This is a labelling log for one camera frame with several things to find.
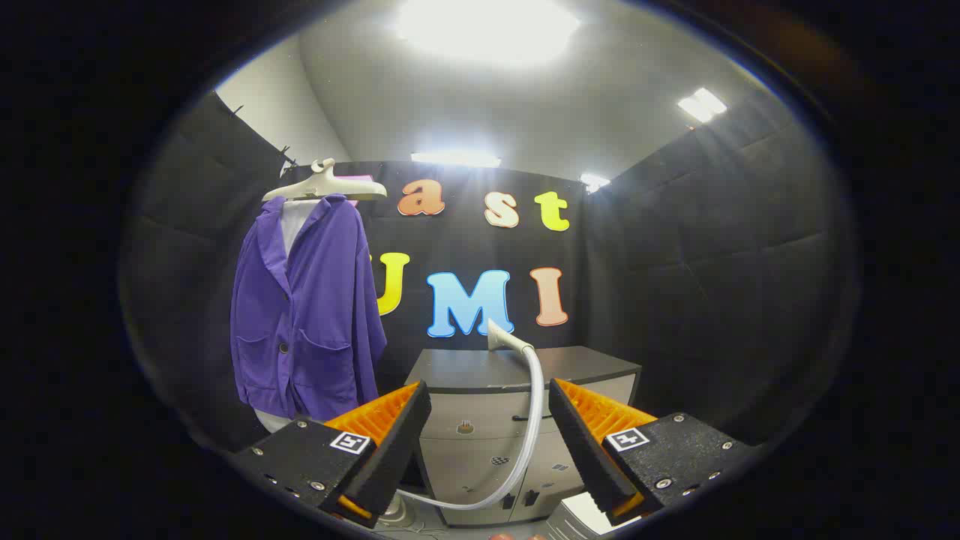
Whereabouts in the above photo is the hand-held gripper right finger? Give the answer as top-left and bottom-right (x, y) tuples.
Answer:
(548, 377), (758, 526)

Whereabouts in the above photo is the white plastic clothes hanger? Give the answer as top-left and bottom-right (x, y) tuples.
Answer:
(262, 158), (388, 203)

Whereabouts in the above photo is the long ceiling light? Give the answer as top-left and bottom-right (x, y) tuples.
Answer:
(410, 152), (502, 169)

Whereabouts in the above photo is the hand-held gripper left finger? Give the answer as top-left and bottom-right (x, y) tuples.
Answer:
(232, 380), (434, 530)

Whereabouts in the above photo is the purple corduroy jacket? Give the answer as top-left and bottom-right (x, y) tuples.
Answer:
(229, 193), (388, 422)

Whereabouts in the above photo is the grey cabinet with dark top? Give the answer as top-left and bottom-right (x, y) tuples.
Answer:
(403, 346), (643, 526)

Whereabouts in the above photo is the white box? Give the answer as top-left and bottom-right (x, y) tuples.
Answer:
(546, 491), (625, 540)

